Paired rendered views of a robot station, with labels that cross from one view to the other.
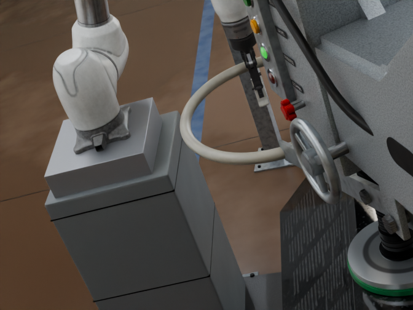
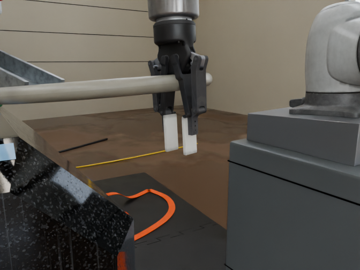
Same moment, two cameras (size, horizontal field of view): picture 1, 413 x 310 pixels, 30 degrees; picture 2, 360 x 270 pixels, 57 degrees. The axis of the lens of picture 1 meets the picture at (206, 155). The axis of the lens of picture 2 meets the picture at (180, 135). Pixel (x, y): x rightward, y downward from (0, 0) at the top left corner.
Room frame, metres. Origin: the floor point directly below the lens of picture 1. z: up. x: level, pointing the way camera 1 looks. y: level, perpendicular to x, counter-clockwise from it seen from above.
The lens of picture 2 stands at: (2.44, -0.68, 1.03)
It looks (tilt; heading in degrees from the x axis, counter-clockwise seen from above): 13 degrees down; 130
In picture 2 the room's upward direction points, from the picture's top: straight up
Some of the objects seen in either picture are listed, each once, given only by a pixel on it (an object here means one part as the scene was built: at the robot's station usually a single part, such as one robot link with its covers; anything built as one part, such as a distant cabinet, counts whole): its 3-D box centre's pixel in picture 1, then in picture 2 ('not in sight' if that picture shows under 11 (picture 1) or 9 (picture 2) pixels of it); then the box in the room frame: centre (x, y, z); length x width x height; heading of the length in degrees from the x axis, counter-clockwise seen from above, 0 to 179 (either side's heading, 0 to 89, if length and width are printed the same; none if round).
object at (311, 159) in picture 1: (334, 152); not in sight; (1.04, -0.19, 1.25); 0.15 x 0.10 x 0.15; 8
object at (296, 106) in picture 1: (295, 106); not in sight; (1.15, -0.17, 1.28); 0.04 x 0.04 x 0.04; 8
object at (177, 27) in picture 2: (245, 47); (175, 48); (2.04, -0.21, 1.05); 0.08 x 0.07 x 0.09; 174
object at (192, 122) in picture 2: not in sight; (196, 120); (2.09, -0.22, 0.92); 0.03 x 0.01 x 0.05; 174
